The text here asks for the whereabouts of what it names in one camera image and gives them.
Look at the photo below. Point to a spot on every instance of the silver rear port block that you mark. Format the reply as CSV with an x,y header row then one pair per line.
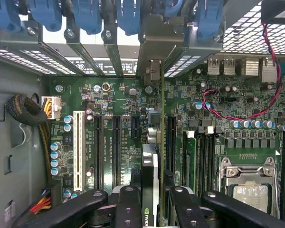
x,y
249,67

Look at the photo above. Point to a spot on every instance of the long black expansion slot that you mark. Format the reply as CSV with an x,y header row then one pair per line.
x,y
98,152
171,142
116,152

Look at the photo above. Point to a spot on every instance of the white PCI slot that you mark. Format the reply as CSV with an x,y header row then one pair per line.
x,y
78,149

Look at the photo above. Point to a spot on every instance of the CPU with paste residue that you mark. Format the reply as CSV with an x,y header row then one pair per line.
x,y
250,198

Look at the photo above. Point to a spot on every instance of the black open PC case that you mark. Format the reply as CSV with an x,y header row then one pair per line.
x,y
204,44

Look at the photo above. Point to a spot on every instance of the green motherboard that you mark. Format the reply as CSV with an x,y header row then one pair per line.
x,y
123,99

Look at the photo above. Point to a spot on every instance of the green RAM stick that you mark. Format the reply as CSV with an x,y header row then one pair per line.
x,y
189,161

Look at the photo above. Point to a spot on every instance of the black RAM slot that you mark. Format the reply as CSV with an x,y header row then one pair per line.
x,y
284,178
199,161
205,161
212,161

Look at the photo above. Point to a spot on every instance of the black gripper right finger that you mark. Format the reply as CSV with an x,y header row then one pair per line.
x,y
187,211

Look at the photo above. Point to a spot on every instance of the silver expansion slot cover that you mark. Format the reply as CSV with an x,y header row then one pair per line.
x,y
114,54
85,54

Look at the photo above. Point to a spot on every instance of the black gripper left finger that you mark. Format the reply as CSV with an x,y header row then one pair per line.
x,y
128,209

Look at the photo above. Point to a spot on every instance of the short black expansion slot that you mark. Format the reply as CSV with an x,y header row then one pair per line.
x,y
135,128

